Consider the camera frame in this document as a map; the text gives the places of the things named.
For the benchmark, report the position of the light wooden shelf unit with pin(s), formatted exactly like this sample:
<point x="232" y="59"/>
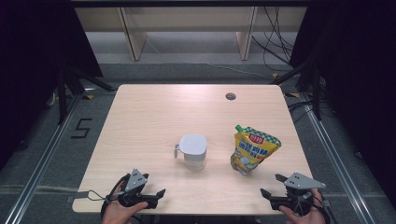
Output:
<point x="186" y="18"/>

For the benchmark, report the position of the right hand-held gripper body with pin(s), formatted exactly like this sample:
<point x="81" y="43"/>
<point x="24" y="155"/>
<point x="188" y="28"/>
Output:
<point x="300" y="183"/>

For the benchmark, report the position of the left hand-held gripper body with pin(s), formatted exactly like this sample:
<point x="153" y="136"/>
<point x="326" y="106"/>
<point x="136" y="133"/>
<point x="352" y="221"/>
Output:
<point x="136" y="182"/>

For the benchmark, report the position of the person's left hand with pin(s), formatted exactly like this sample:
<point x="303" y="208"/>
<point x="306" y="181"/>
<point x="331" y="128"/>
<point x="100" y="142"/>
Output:
<point x="120" y="213"/>

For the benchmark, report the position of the grey tape patch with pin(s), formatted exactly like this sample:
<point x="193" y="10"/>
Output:
<point x="326" y="203"/>
<point x="79" y="196"/>

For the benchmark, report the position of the yellow seasoning pouch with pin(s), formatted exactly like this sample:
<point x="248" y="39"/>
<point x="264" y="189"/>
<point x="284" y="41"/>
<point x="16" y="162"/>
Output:
<point x="252" y="151"/>

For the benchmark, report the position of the black curtain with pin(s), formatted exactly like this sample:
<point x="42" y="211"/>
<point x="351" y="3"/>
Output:
<point x="358" y="93"/>
<point x="31" y="77"/>

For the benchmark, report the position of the clear jar with grey lid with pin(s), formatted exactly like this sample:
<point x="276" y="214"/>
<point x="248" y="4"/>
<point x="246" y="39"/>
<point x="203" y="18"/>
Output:
<point x="193" y="146"/>

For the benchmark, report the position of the person's right hand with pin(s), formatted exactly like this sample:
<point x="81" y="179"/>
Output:
<point x="303" y="217"/>

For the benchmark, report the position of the black metal stand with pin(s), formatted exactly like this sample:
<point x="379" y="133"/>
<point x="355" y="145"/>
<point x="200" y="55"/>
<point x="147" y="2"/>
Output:
<point x="62" y="93"/>
<point x="316" y="93"/>

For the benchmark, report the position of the aluminium floor rail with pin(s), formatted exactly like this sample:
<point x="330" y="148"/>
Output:
<point x="40" y="161"/>
<point x="336" y="155"/>

